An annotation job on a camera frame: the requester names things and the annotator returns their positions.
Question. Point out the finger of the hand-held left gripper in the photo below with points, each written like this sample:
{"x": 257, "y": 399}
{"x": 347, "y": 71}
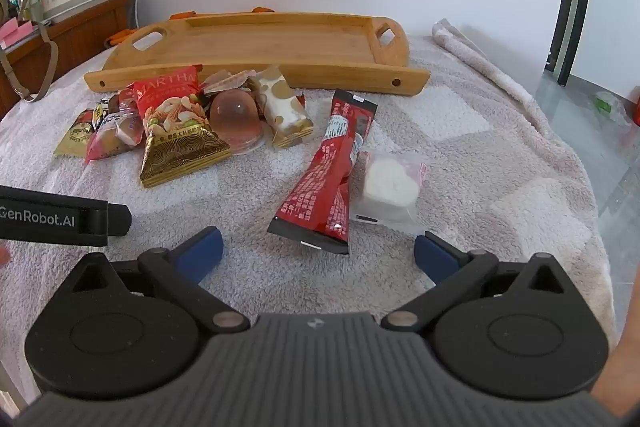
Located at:
{"x": 117, "y": 219}

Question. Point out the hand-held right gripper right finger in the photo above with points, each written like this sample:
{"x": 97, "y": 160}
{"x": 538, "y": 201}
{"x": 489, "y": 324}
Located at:
{"x": 435, "y": 257}

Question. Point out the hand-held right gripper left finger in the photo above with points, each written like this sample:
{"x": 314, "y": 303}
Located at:
{"x": 202, "y": 252}

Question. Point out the pink cake packet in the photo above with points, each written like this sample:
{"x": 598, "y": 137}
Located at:
{"x": 112, "y": 137}

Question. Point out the white marshmallow packet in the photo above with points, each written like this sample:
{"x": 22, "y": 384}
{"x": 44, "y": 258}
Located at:
{"x": 387, "y": 187}

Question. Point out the small gold snack packet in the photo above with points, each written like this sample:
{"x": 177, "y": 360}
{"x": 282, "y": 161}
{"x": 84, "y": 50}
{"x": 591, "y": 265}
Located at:
{"x": 75, "y": 137}

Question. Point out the red and gold nut packet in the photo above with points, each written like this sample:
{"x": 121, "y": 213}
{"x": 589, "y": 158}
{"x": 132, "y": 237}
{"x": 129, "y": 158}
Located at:
{"x": 175, "y": 127}

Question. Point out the pink jelly cup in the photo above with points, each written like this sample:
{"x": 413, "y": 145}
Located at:
{"x": 235, "y": 119}

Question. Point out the long red snack packet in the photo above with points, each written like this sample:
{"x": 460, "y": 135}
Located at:
{"x": 325, "y": 172}

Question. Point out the gold dotted white candy packet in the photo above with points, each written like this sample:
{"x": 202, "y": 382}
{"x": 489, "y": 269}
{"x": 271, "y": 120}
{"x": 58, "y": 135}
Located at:
{"x": 282, "y": 107}

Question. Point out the wooden tray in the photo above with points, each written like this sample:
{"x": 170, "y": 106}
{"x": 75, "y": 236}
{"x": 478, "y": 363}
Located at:
{"x": 280, "y": 42}

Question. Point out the person's right forearm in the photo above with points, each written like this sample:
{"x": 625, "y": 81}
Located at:
{"x": 620, "y": 367}

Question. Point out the black and yellow snack packet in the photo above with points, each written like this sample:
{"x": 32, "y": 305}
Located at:
{"x": 103, "y": 109}

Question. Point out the maroon small snack packet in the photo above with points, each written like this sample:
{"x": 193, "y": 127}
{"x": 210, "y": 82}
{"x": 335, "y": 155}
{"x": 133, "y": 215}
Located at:
{"x": 127, "y": 99}

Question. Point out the clear wrapped snack packet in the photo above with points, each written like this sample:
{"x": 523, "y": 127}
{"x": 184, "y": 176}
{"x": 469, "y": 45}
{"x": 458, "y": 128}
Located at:
{"x": 230, "y": 81}

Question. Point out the orange resistance band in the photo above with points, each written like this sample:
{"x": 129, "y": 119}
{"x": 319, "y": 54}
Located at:
{"x": 117, "y": 38}

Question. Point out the wooden cabinet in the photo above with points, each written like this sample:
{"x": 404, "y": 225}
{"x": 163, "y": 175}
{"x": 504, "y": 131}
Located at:
{"x": 75, "y": 37}

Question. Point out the pink box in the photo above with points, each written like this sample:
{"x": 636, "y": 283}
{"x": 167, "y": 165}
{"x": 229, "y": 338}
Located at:
{"x": 12, "y": 32}

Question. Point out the green and white floor item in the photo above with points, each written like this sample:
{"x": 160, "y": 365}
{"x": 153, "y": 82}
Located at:
{"x": 606, "y": 103}

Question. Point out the red object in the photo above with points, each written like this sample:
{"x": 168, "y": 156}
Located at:
{"x": 635, "y": 107}

